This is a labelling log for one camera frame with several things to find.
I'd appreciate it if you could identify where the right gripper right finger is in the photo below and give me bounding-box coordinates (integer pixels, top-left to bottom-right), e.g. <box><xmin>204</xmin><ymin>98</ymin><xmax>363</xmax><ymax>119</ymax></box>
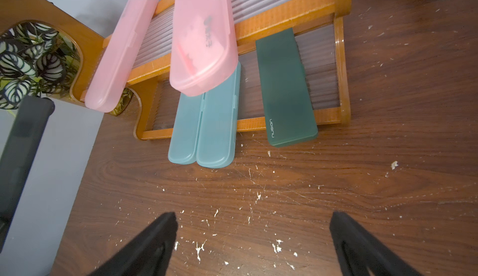
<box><xmin>329</xmin><ymin>211</ymin><xmax>420</xmax><ymax>276</ymax></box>

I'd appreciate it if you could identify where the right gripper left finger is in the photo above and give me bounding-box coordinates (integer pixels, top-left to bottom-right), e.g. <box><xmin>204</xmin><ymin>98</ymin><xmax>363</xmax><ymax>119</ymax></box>
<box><xmin>90</xmin><ymin>212</ymin><xmax>178</xmax><ymax>276</ymax></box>

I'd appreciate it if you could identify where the dark green pencil case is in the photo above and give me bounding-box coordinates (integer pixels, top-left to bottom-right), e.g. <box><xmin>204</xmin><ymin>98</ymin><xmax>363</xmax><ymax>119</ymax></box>
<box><xmin>256</xmin><ymin>29</ymin><xmax>318</xmax><ymax>147</ymax></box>

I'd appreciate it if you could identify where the pink pencil case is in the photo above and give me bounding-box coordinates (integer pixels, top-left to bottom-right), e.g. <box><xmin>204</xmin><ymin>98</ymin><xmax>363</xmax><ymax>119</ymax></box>
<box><xmin>169</xmin><ymin>0</ymin><xmax>239</xmax><ymax>97</ymax></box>
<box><xmin>85</xmin><ymin>0</ymin><xmax>159</xmax><ymax>113</ymax></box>

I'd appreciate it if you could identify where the teal pencil case left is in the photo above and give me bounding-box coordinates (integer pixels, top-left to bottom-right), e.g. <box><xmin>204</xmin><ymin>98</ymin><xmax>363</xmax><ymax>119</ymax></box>
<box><xmin>168</xmin><ymin>94</ymin><xmax>205</xmax><ymax>165</ymax></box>

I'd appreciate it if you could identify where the teal pencil case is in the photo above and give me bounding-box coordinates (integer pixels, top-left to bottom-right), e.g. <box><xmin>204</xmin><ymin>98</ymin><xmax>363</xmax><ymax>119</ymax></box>
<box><xmin>168</xmin><ymin>94</ymin><xmax>205</xmax><ymax>165</ymax></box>
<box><xmin>197</xmin><ymin>64</ymin><xmax>241</xmax><ymax>169</ymax></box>

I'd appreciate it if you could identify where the teal pencil case right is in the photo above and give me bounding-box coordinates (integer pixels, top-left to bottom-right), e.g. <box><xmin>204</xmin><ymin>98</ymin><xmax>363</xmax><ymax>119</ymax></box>
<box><xmin>197</xmin><ymin>64</ymin><xmax>241</xmax><ymax>169</ymax></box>

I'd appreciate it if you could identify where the orange wooden shelf rack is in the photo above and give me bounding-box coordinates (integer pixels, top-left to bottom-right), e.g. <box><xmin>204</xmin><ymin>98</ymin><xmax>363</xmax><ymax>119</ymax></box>
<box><xmin>1</xmin><ymin>0</ymin><xmax>352</xmax><ymax>140</ymax></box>

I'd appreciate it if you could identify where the potted plant in vase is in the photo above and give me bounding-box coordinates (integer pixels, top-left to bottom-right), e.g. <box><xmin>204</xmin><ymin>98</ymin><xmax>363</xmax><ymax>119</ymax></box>
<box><xmin>0</xmin><ymin>21</ymin><xmax>134</xmax><ymax>117</ymax></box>

